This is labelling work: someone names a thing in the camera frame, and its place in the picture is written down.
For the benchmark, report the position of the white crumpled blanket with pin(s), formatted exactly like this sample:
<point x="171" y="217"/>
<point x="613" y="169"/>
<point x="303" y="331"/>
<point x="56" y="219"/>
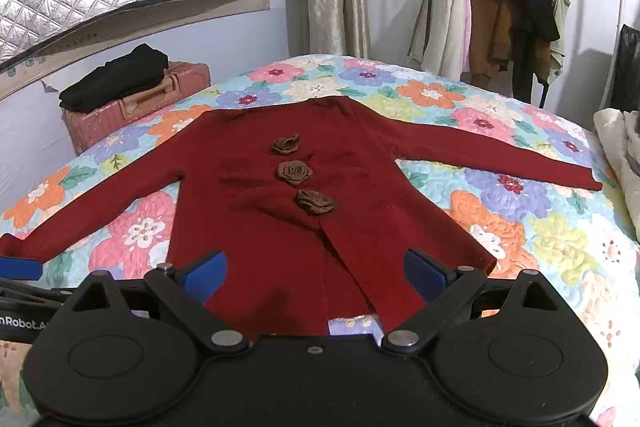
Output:
<point x="620" y="152"/>

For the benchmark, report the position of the pink suitcase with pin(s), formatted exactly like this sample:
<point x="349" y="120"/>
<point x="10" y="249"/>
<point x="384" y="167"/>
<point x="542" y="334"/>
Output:
<point x="145" y="99"/>

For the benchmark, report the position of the black bag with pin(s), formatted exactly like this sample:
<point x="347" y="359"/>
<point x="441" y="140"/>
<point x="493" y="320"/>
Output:
<point x="627" y="72"/>

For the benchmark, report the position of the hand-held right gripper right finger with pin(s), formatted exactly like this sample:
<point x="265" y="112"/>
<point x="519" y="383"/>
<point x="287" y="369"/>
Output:
<point x="425" y="271"/>

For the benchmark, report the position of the brown hanging garment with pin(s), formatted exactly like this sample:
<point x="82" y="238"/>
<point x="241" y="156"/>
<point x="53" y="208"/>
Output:
<point x="492" y="27"/>

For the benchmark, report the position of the floral quilted bedspread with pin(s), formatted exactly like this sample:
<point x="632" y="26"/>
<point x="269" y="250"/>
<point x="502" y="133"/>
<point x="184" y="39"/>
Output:
<point x="525" y="227"/>

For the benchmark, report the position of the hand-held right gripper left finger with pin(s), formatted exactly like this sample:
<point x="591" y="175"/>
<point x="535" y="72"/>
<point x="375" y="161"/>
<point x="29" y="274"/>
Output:
<point x="207" y="269"/>

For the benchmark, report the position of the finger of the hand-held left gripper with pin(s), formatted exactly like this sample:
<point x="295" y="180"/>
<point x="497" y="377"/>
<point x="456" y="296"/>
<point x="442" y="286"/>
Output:
<point x="20" y="268"/>

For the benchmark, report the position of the pink hanging garment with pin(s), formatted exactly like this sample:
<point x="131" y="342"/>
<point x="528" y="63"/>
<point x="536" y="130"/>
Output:
<point x="467" y="32"/>

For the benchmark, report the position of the folded black clothes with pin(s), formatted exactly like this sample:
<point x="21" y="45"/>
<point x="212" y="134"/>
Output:
<point x="117" y="79"/>

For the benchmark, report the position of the white curved pole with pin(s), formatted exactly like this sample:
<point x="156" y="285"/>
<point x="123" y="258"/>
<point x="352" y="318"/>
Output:
<point x="617" y="7"/>

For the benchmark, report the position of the beige hanging garment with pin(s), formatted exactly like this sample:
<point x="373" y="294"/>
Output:
<point x="562" y="12"/>

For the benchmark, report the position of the red cardigan with fabric roses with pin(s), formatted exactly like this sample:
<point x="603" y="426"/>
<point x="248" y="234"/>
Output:
<point x="260" y="217"/>

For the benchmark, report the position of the white hanging garment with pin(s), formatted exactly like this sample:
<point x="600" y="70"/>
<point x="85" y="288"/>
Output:
<point x="442" y="22"/>

